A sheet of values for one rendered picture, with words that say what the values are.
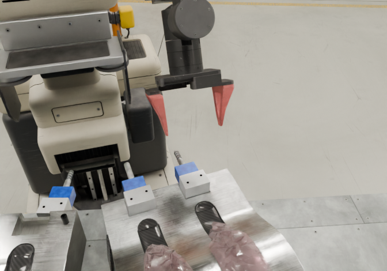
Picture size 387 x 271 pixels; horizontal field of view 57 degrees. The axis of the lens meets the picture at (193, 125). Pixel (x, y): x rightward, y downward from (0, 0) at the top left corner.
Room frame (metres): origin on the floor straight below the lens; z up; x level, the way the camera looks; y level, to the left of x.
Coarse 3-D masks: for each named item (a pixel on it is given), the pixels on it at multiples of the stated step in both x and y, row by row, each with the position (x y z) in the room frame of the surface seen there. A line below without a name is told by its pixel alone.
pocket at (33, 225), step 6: (18, 216) 0.37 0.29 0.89; (18, 222) 0.36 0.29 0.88; (24, 222) 0.37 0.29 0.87; (30, 222) 0.37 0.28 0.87; (36, 222) 0.37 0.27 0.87; (42, 222) 0.37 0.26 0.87; (18, 228) 0.36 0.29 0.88; (24, 228) 0.37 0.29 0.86; (30, 228) 0.37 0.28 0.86; (36, 228) 0.37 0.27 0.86; (42, 228) 0.37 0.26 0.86; (12, 234) 0.34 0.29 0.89; (18, 234) 0.35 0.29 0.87; (24, 234) 0.35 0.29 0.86; (30, 234) 0.35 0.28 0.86
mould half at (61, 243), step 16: (0, 224) 0.35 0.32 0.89; (48, 224) 0.35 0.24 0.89; (80, 224) 0.38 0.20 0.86; (0, 240) 0.32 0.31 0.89; (16, 240) 0.32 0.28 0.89; (32, 240) 0.32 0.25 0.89; (48, 240) 0.32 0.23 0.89; (64, 240) 0.32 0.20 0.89; (80, 240) 0.36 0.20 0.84; (0, 256) 0.30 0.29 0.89; (48, 256) 0.30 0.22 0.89; (64, 256) 0.30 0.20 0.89; (80, 256) 0.34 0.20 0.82
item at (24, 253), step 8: (16, 248) 0.31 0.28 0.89; (24, 248) 0.31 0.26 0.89; (32, 248) 0.31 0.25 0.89; (8, 256) 0.30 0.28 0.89; (16, 256) 0.30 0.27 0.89; (24, 256) 0.30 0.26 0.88; (32, 256) 0.30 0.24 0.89; (8, 264) 0.29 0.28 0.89; (16, 264) 0.29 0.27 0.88; (24, 264) 0.29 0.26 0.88
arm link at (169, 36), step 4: (172, 4) 0.53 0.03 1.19; (168, 8) 0.55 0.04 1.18; (164, 12) 0.55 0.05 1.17; (168, 12) 0.54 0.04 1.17; (164, 16) 0.55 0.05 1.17; (164, 20) 0.54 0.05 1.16; (164, 24) 0.54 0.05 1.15; (164, 28) 0.54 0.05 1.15; (168, 28) 0.53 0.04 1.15; (164, 32) 0.54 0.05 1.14; (168, 32) 0.53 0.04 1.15; (168, 36) 0.53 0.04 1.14; (172, 36) 0.53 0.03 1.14; (168, 40) 0.56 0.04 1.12; (184, 40) 0.53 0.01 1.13; (184, 44) 0.52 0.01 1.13; (188, 44) 0.53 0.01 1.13
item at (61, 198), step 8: (64, 184) 0.49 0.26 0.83; (56, 192) 0.46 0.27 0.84; (64, 192) 0.46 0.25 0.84; (72, 192) 0.47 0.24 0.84; (48, 200) 0.43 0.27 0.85; (56, 200) 0.43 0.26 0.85; (64, 200) 0.43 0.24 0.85; (72, 200) 0.46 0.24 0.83; (40, 208) 0.42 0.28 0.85; (48, 208) 0.42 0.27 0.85; (56, 208) 0.42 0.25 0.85; (64, 208) 0.42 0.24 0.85; (40, 216) 0.41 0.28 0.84; (48, 216) 0.41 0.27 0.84
